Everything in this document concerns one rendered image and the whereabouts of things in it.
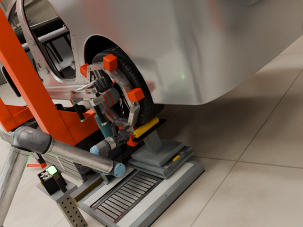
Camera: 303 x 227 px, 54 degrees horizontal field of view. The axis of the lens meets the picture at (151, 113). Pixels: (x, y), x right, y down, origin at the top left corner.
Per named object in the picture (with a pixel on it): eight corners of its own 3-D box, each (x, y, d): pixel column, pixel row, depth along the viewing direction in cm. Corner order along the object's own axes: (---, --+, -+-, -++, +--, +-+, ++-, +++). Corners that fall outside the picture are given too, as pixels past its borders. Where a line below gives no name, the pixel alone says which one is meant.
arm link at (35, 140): (30, 127, 152) (130, 164, 192) (24, 124, 162) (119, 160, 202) (20, 148, 150) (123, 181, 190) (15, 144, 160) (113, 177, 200)
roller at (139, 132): (162, 120, 245) (159, 114, 243) (136, 140, 230) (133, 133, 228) (158, 120, 250) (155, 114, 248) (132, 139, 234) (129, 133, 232)
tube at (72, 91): (101, 82, 226) (95, 69, 223) (80, 94, 216) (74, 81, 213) (90, 83, 240) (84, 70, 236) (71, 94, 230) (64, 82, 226)
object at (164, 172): (194, 154, 256) (190, 145, 253) (166, 180, 238) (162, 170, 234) (157, 146, 295) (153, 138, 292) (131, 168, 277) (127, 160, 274)
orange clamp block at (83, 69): (94, 69, 239) (87, 62, 242) (86, 73, 235) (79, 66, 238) (94, 74, 245) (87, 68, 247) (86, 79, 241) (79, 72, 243)
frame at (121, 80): (149, 125, 221) (119, 58, 202) (142, 130, 218) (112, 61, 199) (111, 120, 264) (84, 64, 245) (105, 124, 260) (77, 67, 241)
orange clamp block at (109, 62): (117, 67, 212) (117, 57, 206) (109, 72, 208) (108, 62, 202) (111, 63, 215) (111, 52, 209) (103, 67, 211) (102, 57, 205)
